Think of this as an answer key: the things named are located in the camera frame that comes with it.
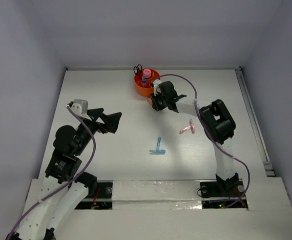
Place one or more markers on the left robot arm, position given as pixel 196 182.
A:
pixel 64 185

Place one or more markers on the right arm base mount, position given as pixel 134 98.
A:
pixel 213 198

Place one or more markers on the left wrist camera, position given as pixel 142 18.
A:
pixel 80 108

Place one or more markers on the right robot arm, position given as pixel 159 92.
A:
pixel 218 126

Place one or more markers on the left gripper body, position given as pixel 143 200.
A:
pixel 94 126

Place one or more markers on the pink pen upper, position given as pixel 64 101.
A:
pixel 192 127

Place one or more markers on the pink pen lower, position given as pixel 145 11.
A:
pixel 185 129

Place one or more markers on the orange highlighter pen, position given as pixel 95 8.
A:
pixel 149 101

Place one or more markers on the black scissors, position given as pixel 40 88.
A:
pixel 138 69

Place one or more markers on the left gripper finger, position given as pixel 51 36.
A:
pixel 95 114
pixel 111 121

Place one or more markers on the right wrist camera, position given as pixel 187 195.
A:
pixel 155 85

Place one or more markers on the blue pen flat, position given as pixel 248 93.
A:
pixel 161 151

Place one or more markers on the pink pen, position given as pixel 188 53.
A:
pixel 185 129
pixel 192 127

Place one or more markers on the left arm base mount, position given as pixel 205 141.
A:
pixel 101 199

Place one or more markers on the orange round organizer container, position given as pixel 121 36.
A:
pixel 147 90

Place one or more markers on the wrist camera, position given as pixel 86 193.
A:
pixel 155 85
pixel 80 108

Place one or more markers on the clear blue capped glue bottle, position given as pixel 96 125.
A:
pixel 143 81

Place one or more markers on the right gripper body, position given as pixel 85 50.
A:
pixel 165 99

